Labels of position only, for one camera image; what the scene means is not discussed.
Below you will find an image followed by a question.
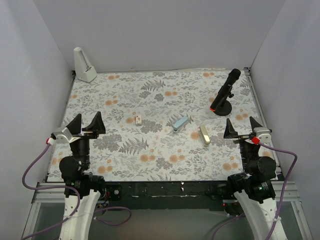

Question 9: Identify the beige stapler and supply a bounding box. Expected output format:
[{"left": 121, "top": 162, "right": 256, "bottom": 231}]
[{"left": 198, "top": 124, "right": 211, "bottom": 146}]

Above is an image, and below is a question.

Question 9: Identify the light blue stapler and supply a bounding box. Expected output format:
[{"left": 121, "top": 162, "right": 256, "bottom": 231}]
[{"left": 172, "top": 116, "right": 189, "bottom": 132}]

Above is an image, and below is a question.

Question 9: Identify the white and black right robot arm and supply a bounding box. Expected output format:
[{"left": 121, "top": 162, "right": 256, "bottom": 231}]
[{"left": 223, "top": 117, "right": 287, "bottom": 240}]

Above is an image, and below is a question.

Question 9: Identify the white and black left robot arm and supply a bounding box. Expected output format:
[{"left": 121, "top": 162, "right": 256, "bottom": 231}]
[{"left": 54, "top": 111, "right": 107, "bottom": 240}]

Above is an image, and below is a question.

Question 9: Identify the black microphone stand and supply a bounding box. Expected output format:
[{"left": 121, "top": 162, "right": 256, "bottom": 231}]
[{"left": 214, "top": 92, "right": 234, "bottom": 116}]

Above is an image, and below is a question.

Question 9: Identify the white metronome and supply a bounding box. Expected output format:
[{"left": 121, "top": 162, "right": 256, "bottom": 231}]
[{"left": 73, "top": 47, "right": 98, "bottom": 83}]

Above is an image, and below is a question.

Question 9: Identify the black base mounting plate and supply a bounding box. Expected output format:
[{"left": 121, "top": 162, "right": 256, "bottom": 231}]
[{"left": 100, "top": 180, "right": 243, "bottom": 215}]

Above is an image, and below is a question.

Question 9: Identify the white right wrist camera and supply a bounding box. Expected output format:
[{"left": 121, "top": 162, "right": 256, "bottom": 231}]
[{"left": 251, "top": 127, "right": 272, "bottom": 145}]

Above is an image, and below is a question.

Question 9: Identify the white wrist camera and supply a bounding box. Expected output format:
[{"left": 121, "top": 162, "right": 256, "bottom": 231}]
[
  {"left": 251, "top": 127, "right": 272, "bottom": 145},
  {"left": 46, "top": 127, "right": 73, "bottom": 146}
]

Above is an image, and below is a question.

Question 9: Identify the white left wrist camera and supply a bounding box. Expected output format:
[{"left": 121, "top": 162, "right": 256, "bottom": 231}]
[{"left": 46, "top": 127, "right": 73, "bottom": 146}]

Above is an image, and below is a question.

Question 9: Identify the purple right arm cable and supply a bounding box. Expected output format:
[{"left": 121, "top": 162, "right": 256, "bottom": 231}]
[{"left": 211, "top": 141, "right": 299, "bottom": 240}]

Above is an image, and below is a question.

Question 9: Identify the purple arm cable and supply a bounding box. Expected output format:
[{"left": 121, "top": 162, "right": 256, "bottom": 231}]
[
  {"left": 211, "top": 141, "right": 299, "bottom": 240},
  {"left": 21, "top": 143, "right": 132, "bottom": 240}
]

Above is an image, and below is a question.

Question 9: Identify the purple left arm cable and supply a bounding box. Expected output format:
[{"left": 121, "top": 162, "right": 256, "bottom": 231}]
[{"left": 21, "top": 143, "right": 132, "bottom": 240}]

